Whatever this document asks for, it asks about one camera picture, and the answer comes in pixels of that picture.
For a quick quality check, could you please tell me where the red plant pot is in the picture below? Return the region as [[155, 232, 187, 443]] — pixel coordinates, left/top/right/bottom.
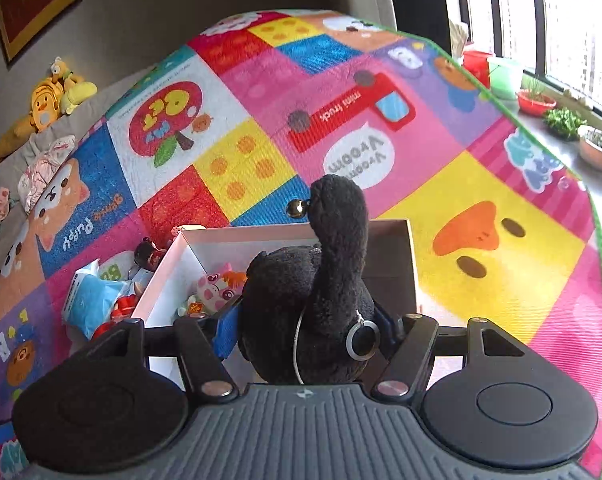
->
[[517, 77, 558, 117]]

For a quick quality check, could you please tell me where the pink plant pot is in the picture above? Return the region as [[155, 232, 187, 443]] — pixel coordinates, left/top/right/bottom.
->
[[577, 125, 602, 174]]

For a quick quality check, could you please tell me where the large gold framed picture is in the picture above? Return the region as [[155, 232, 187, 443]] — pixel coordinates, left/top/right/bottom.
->
[[0, 0, 84, 67]]

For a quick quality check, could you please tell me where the red round toy figure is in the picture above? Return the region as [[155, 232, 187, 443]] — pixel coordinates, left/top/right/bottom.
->
[[93, 296, 138, 339]]

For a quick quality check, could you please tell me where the blue tissue packet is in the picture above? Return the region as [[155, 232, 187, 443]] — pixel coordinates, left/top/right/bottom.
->
[[62, 259, 132, 339]]

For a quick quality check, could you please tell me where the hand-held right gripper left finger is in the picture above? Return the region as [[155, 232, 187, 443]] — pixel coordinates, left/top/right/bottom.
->
[[114, 302, 246, 406]]

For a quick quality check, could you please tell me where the white floral cloth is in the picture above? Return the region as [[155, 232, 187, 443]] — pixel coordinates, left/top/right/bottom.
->
[[18, 135, 78, 214]]

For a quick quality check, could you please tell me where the colourful cartoon play mat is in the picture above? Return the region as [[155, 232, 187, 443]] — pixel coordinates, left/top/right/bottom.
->
[[0, 9, 602, 480]]

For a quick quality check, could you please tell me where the pink pig toy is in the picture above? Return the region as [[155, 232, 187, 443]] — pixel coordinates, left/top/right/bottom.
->
[[196, 269, 248, 316]]

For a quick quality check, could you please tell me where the green bucket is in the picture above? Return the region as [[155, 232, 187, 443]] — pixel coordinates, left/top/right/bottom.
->
[[487, 56, 524, 101]]

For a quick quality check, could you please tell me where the pink cardboard box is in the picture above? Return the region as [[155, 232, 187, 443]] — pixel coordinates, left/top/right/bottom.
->
[[130, 217, 422, 391]]

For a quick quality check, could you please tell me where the black plush toy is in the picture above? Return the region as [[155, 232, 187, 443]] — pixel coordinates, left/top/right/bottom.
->
[[238, 174, 382, 387]]

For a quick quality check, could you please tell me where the yellow long cloth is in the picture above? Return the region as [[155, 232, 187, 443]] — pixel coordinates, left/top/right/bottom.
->
[[0, 127, 32, 177]]

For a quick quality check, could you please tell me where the grey sofa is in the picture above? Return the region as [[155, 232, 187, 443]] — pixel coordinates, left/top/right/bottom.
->
[[0, 67, 149, 306]]

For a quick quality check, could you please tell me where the green leafy plant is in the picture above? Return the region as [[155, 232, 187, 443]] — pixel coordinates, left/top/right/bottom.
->
[[543, 107, 590, 141]]

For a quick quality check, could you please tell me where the yellow duck plush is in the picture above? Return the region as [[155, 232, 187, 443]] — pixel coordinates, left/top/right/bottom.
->
[[13, 77, 68, 136]]

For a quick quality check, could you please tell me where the black-haired small doll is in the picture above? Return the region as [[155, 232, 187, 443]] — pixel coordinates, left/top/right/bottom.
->
[[133, 239, 172, 275]]

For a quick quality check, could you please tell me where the red bucket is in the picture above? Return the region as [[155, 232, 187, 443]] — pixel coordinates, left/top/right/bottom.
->
[[462, 50, 496, 89]]

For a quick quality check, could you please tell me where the black window frame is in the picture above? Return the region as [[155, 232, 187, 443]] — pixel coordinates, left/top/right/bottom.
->
[[441, 0, 602, 129]]

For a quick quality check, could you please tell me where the dark curtain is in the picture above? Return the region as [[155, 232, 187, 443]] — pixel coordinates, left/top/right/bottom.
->
[[383, 0, 454, 57]]

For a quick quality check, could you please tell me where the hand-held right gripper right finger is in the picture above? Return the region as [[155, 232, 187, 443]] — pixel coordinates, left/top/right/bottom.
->
[[371, 305, 530, 405]]

